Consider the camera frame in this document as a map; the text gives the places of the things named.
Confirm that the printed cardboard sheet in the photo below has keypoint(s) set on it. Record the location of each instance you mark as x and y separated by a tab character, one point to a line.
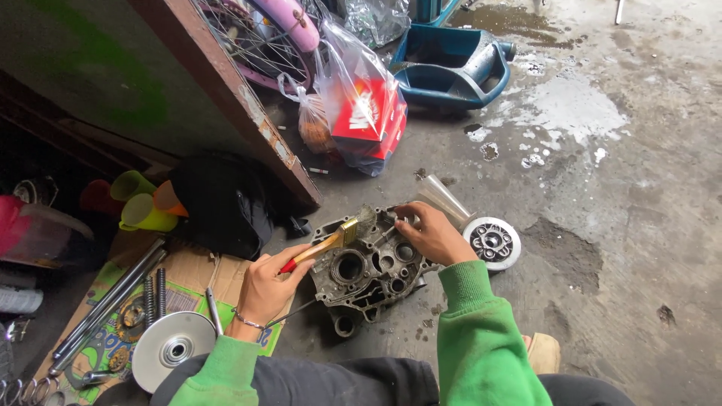
192	276

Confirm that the red plastic cup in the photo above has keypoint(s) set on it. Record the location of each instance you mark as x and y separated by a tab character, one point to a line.
97	197

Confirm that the short silver metal rod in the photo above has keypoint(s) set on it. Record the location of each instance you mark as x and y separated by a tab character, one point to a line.
214	313

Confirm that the orange plastic cup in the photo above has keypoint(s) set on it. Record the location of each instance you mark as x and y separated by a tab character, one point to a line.
166	198

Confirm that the person's dark trousers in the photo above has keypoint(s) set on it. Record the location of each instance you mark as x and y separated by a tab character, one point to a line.
338	383

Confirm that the rusty sprocket gear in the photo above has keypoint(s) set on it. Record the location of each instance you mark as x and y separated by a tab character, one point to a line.
131	318

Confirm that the person's right hand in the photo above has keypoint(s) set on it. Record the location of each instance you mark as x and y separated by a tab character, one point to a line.
437	237

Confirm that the yellow-green plastic cup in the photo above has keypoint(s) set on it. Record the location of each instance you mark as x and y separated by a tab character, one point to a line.
145	214

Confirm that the cigarette butt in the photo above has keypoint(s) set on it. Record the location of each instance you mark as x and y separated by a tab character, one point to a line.
318	170

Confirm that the black bag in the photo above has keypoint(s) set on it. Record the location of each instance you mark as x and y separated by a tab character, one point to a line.
225	203

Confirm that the white stick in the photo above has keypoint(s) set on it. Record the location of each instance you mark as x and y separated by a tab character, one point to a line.
620	10

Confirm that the silver socket tool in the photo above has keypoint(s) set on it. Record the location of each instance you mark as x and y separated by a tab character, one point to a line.
96	376

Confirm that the red box in plastic bag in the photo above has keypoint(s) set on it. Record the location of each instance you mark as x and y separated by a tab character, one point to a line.
366	118

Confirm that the plastic bag with orange contents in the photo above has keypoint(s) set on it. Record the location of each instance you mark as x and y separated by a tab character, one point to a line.
313	127

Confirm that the small black rubber piece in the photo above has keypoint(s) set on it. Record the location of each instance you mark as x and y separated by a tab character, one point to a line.
299	226

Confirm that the silver pulley disc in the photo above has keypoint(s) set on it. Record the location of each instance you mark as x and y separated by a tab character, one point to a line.
169	349

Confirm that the black coil spring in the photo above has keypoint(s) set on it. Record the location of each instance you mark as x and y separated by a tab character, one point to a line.
149	299
161	293

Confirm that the pink bicycle wheel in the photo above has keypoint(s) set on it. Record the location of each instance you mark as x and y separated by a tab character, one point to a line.
265	39

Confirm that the crumpled clear plastic bag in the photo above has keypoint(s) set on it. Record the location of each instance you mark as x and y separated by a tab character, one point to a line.
375	20

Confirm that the silver coil springs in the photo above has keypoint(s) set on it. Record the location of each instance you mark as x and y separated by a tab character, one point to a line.
28	392

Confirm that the blue plastic scooter panel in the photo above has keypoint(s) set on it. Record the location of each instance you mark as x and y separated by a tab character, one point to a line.
451	67

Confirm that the thin black rod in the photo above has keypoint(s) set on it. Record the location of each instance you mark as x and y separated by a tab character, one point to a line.
290	313

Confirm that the red plastic container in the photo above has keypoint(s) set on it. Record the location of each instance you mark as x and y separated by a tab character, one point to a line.
34	231

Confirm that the white ribbed cylinder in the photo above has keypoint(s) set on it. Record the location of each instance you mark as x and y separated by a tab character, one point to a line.
20	300

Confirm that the rusty brown table frame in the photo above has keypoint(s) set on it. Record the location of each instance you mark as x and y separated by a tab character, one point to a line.
225	90

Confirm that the silver fork tube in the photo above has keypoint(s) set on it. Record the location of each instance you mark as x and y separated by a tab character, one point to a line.
104	318
110	296

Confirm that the person's left hand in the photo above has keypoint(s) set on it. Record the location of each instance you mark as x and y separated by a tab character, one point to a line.
262	290

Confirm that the green plastic cup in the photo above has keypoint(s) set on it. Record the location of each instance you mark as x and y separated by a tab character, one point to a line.
131	185

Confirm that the person's tan sandal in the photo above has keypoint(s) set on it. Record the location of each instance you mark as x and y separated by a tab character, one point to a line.
542	352

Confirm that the clear plastic cup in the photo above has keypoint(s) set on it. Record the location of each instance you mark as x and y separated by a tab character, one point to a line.
445	200

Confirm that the small brass gear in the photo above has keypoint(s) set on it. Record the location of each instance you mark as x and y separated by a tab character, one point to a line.
118	359

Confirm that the grey metal engine crankcase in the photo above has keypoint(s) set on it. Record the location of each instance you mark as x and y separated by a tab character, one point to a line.
366	270

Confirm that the round white clutch plate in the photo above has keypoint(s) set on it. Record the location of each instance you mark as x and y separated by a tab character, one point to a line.
492	243

